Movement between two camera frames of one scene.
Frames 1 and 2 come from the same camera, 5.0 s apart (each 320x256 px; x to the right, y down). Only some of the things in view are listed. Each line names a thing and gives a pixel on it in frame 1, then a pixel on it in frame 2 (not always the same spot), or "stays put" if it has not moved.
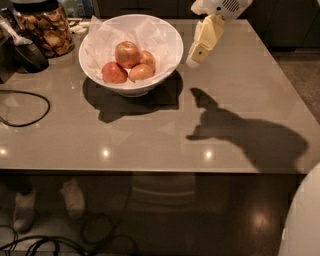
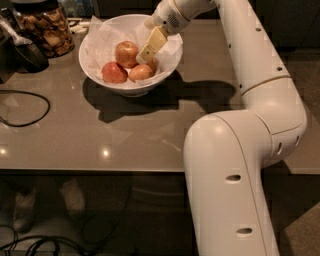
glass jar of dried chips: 44,23 stays put
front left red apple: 113,73 stays put
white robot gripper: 224,7 → 166,16
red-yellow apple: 127,55 stays put
